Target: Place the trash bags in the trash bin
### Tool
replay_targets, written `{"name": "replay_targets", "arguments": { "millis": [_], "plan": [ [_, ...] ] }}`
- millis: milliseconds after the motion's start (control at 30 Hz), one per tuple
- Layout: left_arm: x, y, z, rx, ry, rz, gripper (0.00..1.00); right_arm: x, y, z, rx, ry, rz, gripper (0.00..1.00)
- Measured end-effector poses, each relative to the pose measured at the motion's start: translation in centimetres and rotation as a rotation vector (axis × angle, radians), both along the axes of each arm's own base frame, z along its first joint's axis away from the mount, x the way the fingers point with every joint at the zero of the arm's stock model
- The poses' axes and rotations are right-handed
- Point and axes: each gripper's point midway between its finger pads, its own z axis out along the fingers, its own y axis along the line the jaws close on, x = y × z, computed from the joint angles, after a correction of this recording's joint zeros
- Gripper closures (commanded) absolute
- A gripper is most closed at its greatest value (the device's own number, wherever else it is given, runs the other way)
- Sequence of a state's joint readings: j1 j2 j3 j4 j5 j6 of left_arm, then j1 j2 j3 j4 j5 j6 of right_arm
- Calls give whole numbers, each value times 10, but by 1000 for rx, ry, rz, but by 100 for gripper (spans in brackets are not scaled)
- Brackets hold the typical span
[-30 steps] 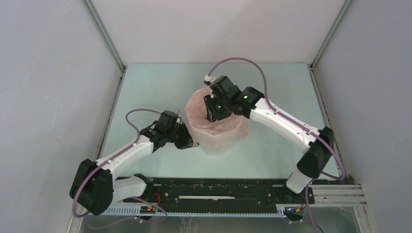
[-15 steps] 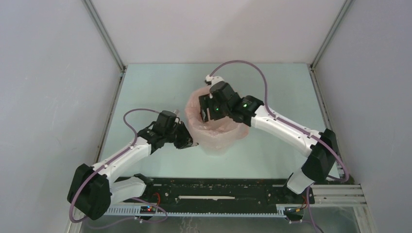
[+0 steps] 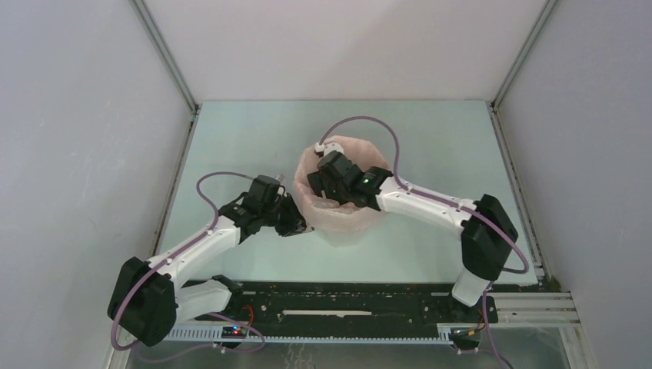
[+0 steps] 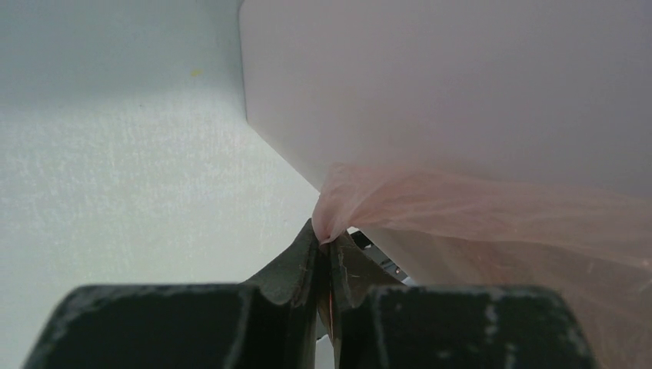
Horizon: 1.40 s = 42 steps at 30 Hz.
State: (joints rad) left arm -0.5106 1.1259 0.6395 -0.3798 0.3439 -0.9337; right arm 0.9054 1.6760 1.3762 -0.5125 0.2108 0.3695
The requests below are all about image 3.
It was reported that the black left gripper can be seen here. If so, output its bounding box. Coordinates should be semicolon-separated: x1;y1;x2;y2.
261;193;314;238

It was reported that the pink plastic trash bag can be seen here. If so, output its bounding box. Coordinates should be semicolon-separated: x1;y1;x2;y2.
292;135;390;234

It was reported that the white faceted trash bin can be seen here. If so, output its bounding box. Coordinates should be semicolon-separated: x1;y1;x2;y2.
317;219;378;248

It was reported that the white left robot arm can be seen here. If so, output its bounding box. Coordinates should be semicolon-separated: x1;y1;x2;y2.
107;174;308;351

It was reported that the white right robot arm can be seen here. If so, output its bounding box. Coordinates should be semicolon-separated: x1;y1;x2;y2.
307;149;518;321

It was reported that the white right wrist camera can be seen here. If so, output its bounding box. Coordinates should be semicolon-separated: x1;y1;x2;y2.
314;141;344;158

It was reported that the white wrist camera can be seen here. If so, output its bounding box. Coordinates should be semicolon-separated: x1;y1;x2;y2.
314;141;344;158
274;174;286;191

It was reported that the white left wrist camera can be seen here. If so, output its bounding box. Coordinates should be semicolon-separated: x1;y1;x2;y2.
274;174;286;191

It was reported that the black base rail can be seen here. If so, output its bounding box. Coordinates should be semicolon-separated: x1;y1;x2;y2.
176;282;498;337

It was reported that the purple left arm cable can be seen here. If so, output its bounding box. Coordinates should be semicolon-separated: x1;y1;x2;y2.
110;171;267;355

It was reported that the white cable duct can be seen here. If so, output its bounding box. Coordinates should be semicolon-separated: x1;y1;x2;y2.
162;324;464;344

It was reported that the aluminium frame post left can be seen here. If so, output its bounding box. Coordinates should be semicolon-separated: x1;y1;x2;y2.
129;0;200;115

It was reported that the aluminium frame post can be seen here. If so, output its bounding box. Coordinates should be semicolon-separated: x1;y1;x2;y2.
491;0;561;111
129;0;200;115

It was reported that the aluminium frame post right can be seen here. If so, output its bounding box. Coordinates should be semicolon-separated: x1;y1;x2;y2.
491;0;561;111

